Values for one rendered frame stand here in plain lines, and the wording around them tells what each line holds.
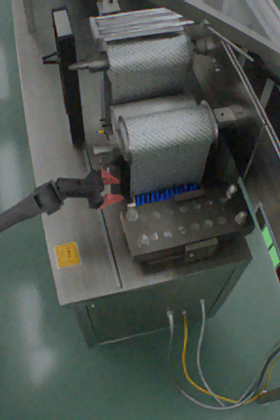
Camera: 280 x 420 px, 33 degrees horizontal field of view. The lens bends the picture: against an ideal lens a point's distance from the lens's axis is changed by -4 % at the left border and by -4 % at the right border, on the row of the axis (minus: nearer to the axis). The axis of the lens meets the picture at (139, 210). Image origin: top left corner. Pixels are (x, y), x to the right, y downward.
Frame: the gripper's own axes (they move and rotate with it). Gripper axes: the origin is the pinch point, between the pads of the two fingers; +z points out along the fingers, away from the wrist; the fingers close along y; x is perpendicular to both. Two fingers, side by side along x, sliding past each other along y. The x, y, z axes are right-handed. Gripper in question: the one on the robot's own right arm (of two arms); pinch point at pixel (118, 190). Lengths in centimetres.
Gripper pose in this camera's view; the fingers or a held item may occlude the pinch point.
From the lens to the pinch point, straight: 149.0
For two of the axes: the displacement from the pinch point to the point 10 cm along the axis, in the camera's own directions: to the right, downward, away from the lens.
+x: 4.7, -4.6, -7.5
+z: 8.6, 0.3, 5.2
